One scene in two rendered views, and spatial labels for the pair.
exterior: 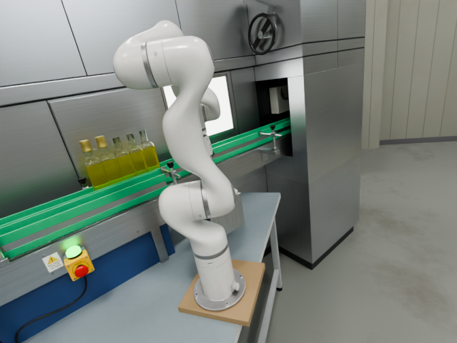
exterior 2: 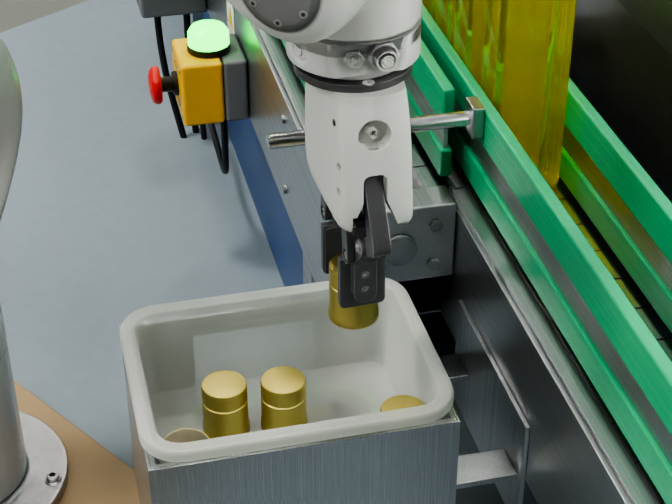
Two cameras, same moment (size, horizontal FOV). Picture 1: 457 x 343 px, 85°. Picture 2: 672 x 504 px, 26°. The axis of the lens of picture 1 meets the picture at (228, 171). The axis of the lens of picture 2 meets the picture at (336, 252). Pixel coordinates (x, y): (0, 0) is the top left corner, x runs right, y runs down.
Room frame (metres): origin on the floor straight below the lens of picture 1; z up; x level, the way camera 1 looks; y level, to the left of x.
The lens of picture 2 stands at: (1.35, -0.66, 1.67)
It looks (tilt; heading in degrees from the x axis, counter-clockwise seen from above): 34 degrees down; 112
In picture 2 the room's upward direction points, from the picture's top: straight up
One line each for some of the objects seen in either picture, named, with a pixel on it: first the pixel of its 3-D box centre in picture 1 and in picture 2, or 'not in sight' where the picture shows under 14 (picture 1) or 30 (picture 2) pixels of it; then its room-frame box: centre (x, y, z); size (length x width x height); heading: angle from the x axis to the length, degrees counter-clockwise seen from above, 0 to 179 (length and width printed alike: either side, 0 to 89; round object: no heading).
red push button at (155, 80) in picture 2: (81, 269); (165, 84); (0.68, 0.54, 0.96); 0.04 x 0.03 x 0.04; 125
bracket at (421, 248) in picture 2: not in sight; (394, 239); (1.04, 0.26, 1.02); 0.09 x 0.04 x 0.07; 35
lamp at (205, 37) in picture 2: (73, 251); (208, 36); (0.72, 0.56, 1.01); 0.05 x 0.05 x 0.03
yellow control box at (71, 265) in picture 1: (79, 263); (208, 81); (0.72, 0.56, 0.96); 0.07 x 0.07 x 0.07; 35
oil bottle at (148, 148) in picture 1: (151, 162); (525, 58); (1.11, 0.35, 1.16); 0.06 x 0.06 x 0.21; 36
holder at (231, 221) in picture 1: (209, 207); (319, 443); (1.03, 0.12, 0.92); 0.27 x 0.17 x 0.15; 35
